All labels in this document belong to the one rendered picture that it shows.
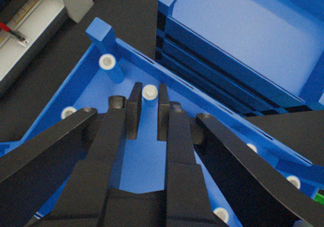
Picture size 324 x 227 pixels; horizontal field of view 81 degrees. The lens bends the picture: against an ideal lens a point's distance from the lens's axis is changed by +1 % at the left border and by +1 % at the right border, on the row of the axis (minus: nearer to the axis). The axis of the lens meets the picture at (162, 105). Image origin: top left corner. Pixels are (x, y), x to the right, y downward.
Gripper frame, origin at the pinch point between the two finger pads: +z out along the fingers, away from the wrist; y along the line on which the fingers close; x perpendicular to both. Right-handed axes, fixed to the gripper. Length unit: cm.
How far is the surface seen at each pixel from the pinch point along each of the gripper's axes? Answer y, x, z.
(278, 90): 20.7, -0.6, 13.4
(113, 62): -4.0, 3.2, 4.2
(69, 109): -8.0, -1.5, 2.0
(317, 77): 29.4, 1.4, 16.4
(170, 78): 2.2, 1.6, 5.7
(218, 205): 7.5, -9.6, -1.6
